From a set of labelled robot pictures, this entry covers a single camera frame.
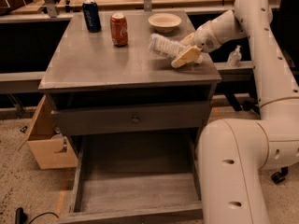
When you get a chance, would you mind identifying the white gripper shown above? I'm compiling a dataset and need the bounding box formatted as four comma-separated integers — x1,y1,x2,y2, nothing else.
171,21,221,68

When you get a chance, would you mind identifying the grey middle drawer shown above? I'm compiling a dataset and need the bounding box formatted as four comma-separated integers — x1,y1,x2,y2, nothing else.
52,101,210,136

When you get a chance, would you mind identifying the orange soda can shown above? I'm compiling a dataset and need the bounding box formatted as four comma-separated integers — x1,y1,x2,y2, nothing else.
110,12,128,46

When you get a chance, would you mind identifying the black cable with plug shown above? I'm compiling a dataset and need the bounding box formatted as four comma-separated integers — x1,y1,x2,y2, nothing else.
14,206,60,224

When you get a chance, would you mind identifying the grey open bottom drawer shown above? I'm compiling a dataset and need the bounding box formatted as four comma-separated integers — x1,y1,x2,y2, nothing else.
58,132,202,224

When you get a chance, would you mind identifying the clear blue-label plastic bottle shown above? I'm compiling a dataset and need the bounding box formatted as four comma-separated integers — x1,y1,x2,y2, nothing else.
149,34,203,63

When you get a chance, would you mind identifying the black office chair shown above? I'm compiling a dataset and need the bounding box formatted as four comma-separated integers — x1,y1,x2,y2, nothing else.
224,91,289,185

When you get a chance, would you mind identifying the blue soda can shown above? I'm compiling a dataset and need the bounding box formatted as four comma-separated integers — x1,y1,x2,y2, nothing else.
82,0,101,33

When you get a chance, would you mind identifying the cardboard box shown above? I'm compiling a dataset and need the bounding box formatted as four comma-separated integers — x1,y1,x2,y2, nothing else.
18,96,78,169

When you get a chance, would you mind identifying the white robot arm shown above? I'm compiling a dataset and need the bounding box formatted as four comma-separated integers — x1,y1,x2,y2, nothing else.
183,0,299,224

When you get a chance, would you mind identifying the white paper bowl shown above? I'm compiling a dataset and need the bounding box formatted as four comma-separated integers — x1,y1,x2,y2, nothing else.
148,13,181,33

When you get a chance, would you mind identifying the grey wooden drawer cabinet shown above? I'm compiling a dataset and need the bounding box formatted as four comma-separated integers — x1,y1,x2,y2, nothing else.
38,10,222,161

